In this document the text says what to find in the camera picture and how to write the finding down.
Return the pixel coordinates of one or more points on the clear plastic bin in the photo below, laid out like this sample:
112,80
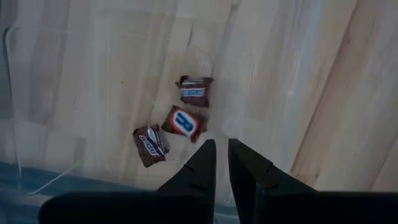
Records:
93,77

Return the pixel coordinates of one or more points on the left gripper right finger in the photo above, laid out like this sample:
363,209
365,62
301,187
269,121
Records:
280,205

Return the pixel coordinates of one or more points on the brown Snickers mini bar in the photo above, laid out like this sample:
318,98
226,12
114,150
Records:
195,91
184,123
150,145

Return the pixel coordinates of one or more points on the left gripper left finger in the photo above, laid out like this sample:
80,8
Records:
186,202

